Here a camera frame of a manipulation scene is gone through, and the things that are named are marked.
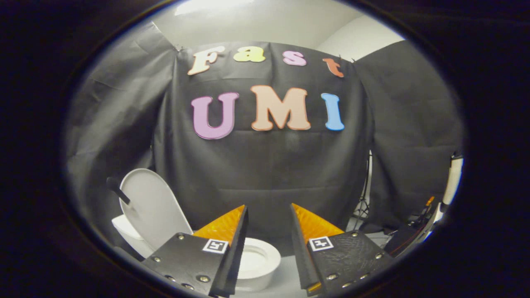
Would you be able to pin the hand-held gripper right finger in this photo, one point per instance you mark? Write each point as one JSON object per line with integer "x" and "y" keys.
{"x": 300, "y": 256}

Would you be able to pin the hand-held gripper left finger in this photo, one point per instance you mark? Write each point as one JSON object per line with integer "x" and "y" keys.
{"x": 234, "y": 252}

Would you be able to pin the white softbox panel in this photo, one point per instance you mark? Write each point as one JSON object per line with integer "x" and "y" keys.
{"x": 453, "y": 182}

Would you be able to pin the plain dark grey cloth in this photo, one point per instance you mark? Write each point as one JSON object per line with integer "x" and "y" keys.
{"x": 112, "y": 124}
{"x": 414, "y": 124}

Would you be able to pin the orange and black gripper device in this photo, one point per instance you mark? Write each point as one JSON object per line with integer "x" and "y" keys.
{"x": 426, "y": 207}

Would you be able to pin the white toilet tank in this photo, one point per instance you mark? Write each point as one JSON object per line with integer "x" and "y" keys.
{"x": 128, "y": 236}

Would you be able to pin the black backdrop cloth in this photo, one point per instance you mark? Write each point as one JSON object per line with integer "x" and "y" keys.
{"x": 265, "y": 174}

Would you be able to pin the black light stand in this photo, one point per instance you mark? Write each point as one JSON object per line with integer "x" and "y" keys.
{"x": 365, "y": 194}

